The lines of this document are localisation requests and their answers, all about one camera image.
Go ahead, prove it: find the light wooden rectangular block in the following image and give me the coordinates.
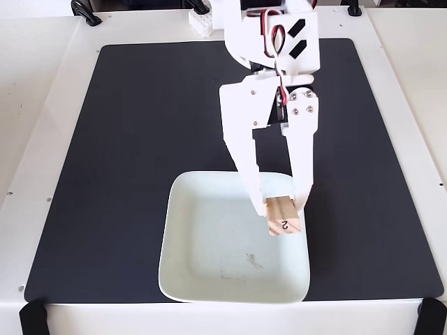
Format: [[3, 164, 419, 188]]
[[265, 195, 302, 237]]

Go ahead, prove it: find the black table clamp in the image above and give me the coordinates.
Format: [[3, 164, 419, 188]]
[[187, 0, 212, 13], [70, 0, 103, 27], [344, 0, 362, 17]]

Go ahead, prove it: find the black rubber mat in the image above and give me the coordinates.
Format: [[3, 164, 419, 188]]
[[23, 38, 445, 304]]

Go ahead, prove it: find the white square ceramic plate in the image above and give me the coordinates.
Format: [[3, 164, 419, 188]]
[[158, 170, 311, 304]]

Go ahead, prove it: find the black corner strap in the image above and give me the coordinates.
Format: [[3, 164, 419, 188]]
[[18, 299, 49, 335], [413, 298, 447, 335]]

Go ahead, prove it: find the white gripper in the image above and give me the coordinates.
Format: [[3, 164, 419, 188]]
[[219, 68, 320, 216]]

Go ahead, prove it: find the red black white servo cable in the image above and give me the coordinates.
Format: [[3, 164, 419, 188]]
[[261, 8, 291, 106]]

